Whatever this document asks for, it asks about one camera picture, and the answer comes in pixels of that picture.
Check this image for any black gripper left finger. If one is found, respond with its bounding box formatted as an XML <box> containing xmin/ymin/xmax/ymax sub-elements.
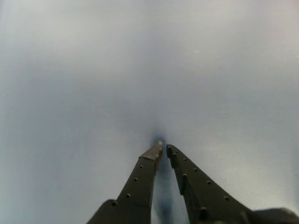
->
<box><xmin>86</xmin><ymin>140</ymin><xmax>164</xmax><ymax>224</ymax></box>

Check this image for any dark grey mat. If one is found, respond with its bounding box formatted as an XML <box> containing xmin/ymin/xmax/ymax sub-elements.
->
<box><xmin>0</xmin><ymin>0</ymin><xmax>299</xmax><ymax>224</ymax></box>

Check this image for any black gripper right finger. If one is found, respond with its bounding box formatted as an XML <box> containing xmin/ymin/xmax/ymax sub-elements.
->
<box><xmin>165</xmin><ymin>144</ymin><xmax>256</xmax><ymax>224</ymax></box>

